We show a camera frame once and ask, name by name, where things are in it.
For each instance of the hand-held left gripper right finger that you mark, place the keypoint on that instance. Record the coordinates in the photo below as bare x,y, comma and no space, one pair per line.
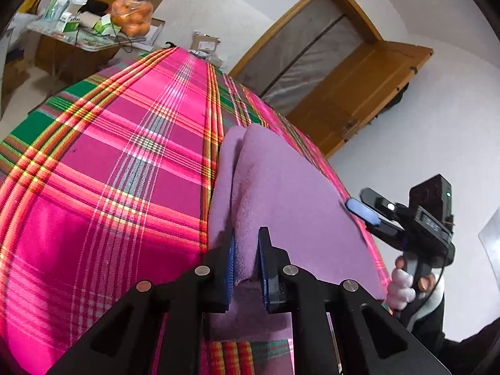
262,277

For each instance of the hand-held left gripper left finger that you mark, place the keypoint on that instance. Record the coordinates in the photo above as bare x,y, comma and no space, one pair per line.
230,273

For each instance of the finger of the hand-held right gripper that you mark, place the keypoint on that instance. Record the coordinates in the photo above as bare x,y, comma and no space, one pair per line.
363,211

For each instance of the purple fleece sweater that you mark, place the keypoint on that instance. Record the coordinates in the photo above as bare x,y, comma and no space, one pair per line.
281,203

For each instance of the person's right forearm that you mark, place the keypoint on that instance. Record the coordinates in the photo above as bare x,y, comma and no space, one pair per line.
429,320

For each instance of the person's right hand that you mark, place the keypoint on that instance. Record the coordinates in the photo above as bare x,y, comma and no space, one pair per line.
402,289

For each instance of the black hanging bag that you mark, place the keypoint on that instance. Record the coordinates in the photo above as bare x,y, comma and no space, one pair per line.
398,95

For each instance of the wooden door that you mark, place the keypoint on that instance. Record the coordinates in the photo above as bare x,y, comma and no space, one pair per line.
363,90

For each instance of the pink plaid blanket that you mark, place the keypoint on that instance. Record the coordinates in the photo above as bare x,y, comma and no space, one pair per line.
97,183

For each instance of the silver packets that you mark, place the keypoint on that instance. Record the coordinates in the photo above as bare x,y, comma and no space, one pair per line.
216,59

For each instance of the brown cardboard box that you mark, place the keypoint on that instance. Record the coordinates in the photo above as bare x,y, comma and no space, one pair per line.
205,42

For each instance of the cluttered grey table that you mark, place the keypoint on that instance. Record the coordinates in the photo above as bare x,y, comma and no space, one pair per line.
70,54

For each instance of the bag of oranges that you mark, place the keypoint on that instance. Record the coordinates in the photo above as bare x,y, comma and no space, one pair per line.
132,17

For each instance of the green white box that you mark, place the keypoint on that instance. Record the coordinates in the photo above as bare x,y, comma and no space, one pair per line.
102,23

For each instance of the wooden screen door frame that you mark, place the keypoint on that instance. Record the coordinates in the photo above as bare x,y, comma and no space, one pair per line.
300,47

